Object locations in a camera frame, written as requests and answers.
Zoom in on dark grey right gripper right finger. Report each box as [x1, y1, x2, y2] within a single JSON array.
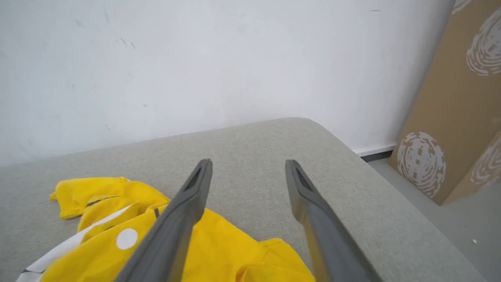
[[285, 159, 382, 282]]

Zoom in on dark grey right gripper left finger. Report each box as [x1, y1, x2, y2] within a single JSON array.
[[114, 158, 213, 282]]

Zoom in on yellow garment with white print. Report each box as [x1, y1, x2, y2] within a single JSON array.
[[16, 177, 316, 282]]

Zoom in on dark baseboard strip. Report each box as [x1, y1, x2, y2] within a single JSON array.
[[360, 150, 394, 163]]

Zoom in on small cardboard box white print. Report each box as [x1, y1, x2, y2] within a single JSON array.
[[442, 131, 501, 205]]

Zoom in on large cardboard box white prints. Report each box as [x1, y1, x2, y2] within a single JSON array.
[[389, 0, 501, 206]]

